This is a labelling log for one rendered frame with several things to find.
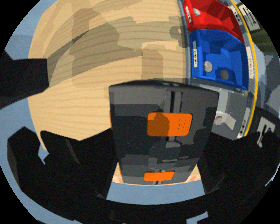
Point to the grey metal shelf rack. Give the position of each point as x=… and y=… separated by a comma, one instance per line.
x=268, y=69

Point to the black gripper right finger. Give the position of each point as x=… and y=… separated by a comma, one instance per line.
x=219, y=157

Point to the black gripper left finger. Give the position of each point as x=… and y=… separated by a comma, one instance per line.
x=96, y=159

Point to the olive green case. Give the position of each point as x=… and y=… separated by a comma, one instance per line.
x=258, y=34

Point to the grey metal disc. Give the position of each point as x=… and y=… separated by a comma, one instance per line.
x=197, y=12

